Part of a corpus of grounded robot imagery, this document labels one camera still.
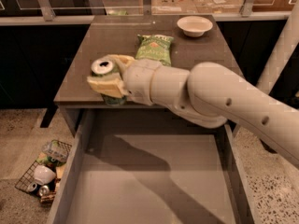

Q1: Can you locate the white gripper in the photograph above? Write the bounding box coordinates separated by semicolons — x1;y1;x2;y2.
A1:
87;54;162;105

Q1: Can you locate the green soda can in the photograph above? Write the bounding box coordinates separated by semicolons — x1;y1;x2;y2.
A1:
90;59;126;106

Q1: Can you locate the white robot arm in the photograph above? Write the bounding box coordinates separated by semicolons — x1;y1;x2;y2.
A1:
87;35;299;166

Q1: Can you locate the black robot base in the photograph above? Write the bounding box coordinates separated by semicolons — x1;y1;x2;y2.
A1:
260;139;276;154

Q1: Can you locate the grey cabinet with top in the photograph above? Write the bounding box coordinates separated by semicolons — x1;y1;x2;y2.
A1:
54;15;242;133

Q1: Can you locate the open grey top drawer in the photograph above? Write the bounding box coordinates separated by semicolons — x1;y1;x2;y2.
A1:
47;109;258;224

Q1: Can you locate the silver can in basket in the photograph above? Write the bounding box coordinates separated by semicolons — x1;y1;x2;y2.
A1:
26;182;38;193
38;185;50;197

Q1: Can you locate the green chip bag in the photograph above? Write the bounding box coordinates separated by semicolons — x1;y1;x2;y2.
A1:
135;35;174;66

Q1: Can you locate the white bowl on table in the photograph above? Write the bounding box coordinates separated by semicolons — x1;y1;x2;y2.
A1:
177;16;213;37

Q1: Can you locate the clear plastic bottle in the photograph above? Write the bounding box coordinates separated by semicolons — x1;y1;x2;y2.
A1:
41;140;68;162

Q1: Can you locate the glass railing with metal posts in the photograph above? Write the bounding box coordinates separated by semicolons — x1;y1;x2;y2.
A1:
0;0;298;26

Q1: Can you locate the white bowl in basket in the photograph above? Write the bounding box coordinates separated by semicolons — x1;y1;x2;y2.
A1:
34;165;56;186

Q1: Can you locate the black wire basket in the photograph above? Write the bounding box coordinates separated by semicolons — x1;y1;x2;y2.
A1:
15;140;72;193

